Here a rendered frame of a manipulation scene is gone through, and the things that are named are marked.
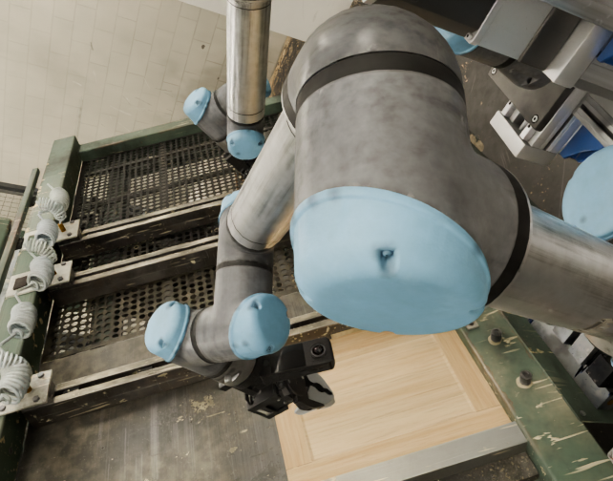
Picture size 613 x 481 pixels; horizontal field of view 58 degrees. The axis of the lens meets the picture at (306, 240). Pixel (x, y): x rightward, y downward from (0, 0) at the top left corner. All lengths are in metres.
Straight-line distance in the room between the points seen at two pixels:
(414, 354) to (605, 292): 0.94
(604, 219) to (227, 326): 0.44
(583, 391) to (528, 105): 0.63
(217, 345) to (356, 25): 0.45
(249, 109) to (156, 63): 5.66
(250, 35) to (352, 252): 0.74
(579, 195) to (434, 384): 0.74
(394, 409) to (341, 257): 1.03
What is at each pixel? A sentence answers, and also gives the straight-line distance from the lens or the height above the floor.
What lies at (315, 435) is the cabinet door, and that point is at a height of 1.24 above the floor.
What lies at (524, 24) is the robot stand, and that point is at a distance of 0.79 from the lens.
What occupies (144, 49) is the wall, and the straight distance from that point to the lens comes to 6.67.
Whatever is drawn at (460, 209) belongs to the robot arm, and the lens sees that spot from 0.32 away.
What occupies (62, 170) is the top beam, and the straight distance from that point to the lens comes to 2.49.
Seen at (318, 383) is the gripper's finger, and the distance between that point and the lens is 0.94.
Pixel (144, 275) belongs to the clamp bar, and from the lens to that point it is 1.82.
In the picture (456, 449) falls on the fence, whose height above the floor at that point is 1.02.
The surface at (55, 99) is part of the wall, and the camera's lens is 7.11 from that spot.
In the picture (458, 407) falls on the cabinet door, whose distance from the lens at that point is 1.32.
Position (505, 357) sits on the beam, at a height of 0.86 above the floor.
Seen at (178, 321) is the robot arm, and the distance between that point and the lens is 0.73.
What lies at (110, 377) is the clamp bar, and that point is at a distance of 1.52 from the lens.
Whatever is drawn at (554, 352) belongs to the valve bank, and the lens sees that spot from 1.43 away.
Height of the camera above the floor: 1.79
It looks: 22 degrees down
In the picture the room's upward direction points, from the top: 80 degrees counter-clockwise
